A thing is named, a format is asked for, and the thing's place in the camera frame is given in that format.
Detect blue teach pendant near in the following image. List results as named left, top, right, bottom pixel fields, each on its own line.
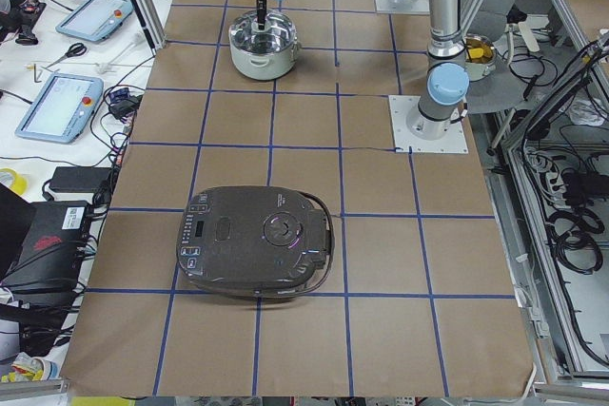
left=15, top=72, right=104, bottom=144

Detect black scissors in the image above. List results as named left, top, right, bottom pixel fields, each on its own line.
left=50, top=42, right=88, bottom=67

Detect black power adapter brick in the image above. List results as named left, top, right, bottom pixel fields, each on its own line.
left=49, top=166, right=110, bottom=193

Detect yellow tape roll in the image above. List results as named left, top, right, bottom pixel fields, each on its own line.
left=0, top=168, right=28, bottom=196

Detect blue teach pendant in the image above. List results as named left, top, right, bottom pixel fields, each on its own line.
left=55, top=0, right=134, bottom=42
left=15, top=72, right=104, bottom=144

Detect black rice cooker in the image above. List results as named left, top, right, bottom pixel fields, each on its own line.
left=176, top=185, right=335, bottom=299

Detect pale green electric pot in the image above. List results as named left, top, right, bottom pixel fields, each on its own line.
left=228, top=10, right=301, bottom=81

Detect blue teach pendant far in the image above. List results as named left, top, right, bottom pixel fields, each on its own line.
left=55, top=0, right=134, bottom=42

